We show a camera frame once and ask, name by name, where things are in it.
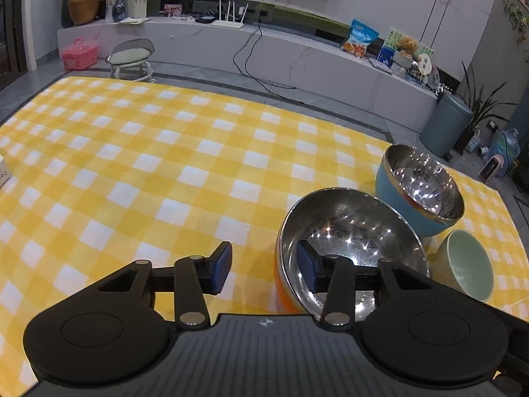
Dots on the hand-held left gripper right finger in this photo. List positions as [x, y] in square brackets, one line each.
[308, 266]

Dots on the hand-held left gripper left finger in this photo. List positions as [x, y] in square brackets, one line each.
[221, 269]

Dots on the orange steel bowl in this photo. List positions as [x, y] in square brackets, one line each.
[351, 219]

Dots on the blue steel bowl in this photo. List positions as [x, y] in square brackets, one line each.
[392, 198]

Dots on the yellow checked tablecloth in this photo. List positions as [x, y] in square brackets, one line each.
[165, 153]

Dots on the green ceramic bowl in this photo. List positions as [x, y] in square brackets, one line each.
[471, 264]

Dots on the grey trash can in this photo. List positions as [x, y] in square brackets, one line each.
[444, 126]

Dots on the woven basket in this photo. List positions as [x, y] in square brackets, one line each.
[473, 142]

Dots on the small pink heater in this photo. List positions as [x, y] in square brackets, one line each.
[492, 168]

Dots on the flat book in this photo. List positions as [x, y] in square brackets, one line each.
[380, 66]

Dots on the grey wrapped bouquet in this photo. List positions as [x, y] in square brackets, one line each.
[401, 65]

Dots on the white marble television cabinet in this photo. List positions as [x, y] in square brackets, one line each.
[206, 45]

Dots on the grey decorative dish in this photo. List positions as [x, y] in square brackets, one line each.
[434, 78]

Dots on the small rolling stool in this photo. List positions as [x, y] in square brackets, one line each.
[129, 57]

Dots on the tall potted plant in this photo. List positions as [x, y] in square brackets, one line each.
[475, 107]

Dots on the large water bottle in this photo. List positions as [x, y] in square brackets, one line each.
[506, 147]

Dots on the round white hand fan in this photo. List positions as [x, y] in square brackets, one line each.
[425, 66]

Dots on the blue snack bag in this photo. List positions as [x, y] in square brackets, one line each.
[358, 39]

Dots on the bushy green plant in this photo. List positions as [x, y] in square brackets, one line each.
[521, 171]

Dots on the teddy bear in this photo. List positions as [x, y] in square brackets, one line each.
[408, 46]

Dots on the white router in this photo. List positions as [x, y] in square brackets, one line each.
[226, 24]

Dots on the green and white panel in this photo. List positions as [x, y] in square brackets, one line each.
[394, 37]

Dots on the black set-top box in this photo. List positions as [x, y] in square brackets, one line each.
[204, 19]

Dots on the pink storage case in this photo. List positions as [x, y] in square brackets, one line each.
[79, 54]

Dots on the pink photo card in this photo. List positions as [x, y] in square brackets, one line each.
[173, 10]

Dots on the papers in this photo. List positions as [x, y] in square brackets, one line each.
[132, 20]

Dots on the blue glass vase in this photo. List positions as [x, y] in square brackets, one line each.
[120, 11]

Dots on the white patterned pot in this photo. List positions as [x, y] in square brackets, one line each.
[137, 5]

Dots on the gold vase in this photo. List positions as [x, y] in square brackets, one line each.
[84, 6]

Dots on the dark vase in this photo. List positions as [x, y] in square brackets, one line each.
[66, 13]

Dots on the hanging vine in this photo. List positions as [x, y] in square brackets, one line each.
[516, 18]

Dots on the wall outlet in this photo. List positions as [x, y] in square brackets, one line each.
[492, 124]

